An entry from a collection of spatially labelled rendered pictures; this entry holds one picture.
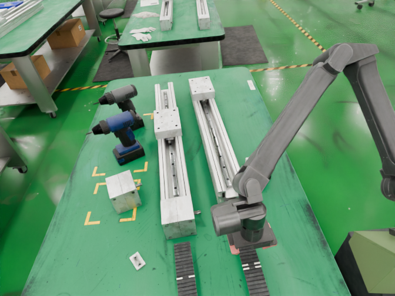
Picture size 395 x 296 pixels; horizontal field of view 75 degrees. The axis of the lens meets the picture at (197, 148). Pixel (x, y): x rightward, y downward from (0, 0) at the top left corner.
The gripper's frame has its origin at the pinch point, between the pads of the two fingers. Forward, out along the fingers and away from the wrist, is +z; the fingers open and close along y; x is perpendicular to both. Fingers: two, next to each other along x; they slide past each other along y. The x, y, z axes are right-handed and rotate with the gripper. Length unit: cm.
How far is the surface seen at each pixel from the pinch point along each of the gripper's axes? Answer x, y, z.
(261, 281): 8.1, -0.7, 2.5
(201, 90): -79, -1, -7
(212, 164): -32.4, 3.8, -2.7
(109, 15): -358, 77, 23
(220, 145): -45.9, -2.5, 1.4
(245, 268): 4.2, 2.3, 2.2
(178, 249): -5.2, 20.0, 2.6
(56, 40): -377, 163, 51
